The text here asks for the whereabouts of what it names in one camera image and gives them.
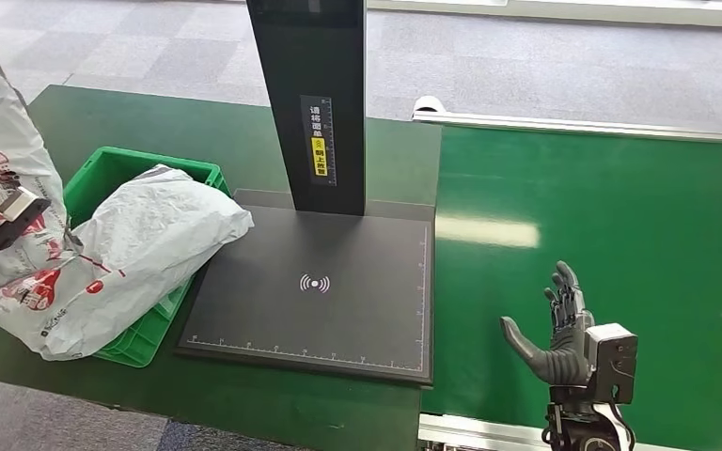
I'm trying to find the large white red courier package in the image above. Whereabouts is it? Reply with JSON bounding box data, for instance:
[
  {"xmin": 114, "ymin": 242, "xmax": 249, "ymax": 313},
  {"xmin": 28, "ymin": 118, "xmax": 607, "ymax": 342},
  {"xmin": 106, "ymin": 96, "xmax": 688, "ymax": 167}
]
[{"xmin": 0, "ymin": 164, "xmax": 255, "ymax": 363}]

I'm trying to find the green conveyor belt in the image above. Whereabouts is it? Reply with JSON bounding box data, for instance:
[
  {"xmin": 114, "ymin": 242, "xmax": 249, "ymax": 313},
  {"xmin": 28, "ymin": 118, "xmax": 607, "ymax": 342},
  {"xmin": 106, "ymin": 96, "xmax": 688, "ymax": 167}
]
[{"xmin": 421, "ymin": 126, "xmax": 722, "ymax": 451}]

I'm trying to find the small white red courier package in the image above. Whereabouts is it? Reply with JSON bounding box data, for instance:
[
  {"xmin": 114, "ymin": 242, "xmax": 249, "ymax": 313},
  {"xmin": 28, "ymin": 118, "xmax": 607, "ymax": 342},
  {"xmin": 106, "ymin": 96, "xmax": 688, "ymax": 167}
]
[{"xmin": 0, "ymin": 34, "xmax": 74, "ymax": 300}]

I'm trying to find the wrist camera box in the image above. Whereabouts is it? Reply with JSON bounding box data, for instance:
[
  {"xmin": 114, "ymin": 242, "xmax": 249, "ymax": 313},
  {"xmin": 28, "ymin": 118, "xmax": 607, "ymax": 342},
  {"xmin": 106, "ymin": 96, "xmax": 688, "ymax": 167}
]
[
  {"xmin": 584, "ymin": 322, "xmax": 639, "ymax": 406},
  {"xmin": 0, "ymin": 185, "xmax": 43, "ymax": 223}
]

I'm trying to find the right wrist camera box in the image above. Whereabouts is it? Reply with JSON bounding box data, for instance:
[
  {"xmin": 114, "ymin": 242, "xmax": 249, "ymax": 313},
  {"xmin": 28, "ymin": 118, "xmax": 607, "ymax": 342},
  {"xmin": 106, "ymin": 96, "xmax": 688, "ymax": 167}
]
[{"xmin": 584, "ymin": 322, "xmax": 639, "ymax": 406}]

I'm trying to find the long silver conveyor rail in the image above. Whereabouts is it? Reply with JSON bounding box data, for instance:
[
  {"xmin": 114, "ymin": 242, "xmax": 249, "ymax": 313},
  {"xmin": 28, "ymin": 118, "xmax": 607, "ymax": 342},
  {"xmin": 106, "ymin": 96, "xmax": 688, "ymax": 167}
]
[{"xmin": 412, "ymin": 110, "xmax": 722, "ymax": 146}]

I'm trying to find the green plastic crate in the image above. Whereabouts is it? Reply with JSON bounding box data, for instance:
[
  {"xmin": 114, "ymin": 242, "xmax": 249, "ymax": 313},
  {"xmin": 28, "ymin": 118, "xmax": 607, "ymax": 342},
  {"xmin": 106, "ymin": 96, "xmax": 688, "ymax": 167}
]
[{"xmin": 61, "ymin": 147, "xmax": 232, "ymax": 368}]

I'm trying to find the black inbound scanner machine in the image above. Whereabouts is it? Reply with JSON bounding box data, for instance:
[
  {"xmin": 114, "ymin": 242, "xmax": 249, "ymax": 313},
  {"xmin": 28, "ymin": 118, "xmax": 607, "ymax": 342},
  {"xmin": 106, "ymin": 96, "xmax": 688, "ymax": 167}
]
[{"xmin": 175, "ymin": 0, "xmax": 437, "ymax": 387}]

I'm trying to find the short silver conveyor rail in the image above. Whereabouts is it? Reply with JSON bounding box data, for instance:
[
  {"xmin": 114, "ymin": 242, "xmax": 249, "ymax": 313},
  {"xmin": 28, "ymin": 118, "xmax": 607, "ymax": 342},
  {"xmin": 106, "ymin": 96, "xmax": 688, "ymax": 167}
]
[{"xmin": 418, "ymin": 413, "xmax": 552, "ymax": 451}]

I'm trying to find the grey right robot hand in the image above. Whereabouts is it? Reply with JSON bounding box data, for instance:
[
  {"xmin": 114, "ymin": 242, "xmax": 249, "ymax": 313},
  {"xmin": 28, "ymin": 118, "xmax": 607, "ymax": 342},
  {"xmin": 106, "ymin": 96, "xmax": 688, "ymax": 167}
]
[{"xmin": 499, "ymin": 261, "xmax": 596, "ymax": 388}]

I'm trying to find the white conveyor roller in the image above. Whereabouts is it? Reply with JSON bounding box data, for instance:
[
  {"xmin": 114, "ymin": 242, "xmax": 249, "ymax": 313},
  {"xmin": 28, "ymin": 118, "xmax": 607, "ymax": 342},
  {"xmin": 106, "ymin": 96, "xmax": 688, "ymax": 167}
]
[{"xmin": 414, "ymin": 95, "xmax": 448, "ymax": 116}]

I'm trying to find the white wall ledge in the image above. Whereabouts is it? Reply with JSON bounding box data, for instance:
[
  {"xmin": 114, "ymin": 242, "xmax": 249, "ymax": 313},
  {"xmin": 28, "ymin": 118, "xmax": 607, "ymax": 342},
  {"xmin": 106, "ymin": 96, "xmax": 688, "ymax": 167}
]
[{"xmin": 366, "ymin": 0, "xmax": 722, "ymax": 30}]

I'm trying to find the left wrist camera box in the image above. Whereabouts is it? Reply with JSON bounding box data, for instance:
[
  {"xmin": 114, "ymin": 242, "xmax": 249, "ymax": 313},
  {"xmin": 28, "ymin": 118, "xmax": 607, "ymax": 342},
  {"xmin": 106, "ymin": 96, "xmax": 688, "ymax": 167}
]
[{"xmin": 0, "ymin": 185, "xmax": 43, "ymax": 223}]

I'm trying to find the black yellow label sticker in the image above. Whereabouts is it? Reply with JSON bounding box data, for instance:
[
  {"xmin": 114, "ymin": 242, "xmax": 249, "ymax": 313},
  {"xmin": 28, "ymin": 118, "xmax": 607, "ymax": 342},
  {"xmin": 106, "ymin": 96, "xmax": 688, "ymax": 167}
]
[{"xmin": 299, "ymin": 94, "xmax": 338, "ymax": 188}]

